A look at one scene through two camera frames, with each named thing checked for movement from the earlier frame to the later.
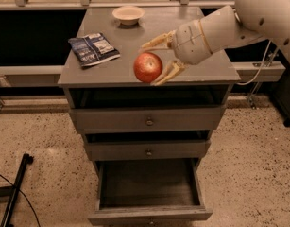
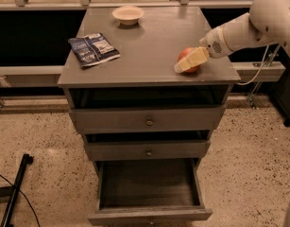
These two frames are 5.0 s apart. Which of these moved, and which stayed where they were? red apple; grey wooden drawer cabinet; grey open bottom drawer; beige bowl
Moved: red apple
Stayed: grey open bottom drawer; grey wooden drawer cabinet; beige bowl
